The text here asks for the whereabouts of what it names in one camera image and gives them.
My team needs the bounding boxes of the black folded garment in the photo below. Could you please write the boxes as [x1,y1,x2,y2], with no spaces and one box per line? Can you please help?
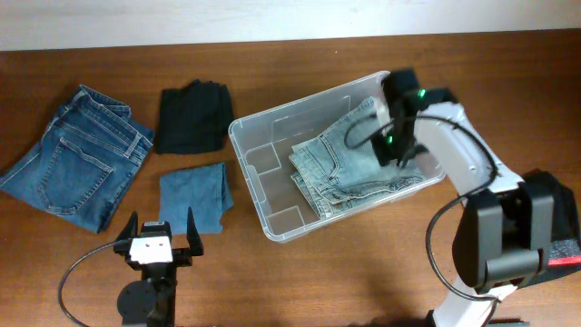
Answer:
[156,80,233,154]

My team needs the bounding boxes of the black garment with red stripe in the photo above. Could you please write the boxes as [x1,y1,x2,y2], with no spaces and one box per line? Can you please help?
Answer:
[523,170,580,287]

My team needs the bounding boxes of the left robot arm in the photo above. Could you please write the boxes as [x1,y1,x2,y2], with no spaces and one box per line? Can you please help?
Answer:
[113,211,204,327]

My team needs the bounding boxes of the small blue denim cloth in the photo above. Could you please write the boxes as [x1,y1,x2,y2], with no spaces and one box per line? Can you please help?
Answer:
[159,163,234,235]

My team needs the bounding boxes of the dark blue folded jeans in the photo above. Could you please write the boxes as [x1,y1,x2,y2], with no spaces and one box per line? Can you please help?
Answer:
[1,85,154,233]

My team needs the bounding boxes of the light blue jeans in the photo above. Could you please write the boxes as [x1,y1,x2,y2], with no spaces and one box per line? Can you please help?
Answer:
[289,96,427,219]

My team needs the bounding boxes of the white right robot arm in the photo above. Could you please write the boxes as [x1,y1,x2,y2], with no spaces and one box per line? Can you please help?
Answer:
[372,69,555,327]

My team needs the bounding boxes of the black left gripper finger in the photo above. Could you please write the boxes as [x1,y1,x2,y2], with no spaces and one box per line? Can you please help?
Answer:
[116,211,138,241]
[186,207,204,256]

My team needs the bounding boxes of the clear plastic storage bin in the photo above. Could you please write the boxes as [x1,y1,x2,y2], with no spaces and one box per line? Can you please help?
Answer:
[228,71,445,243]

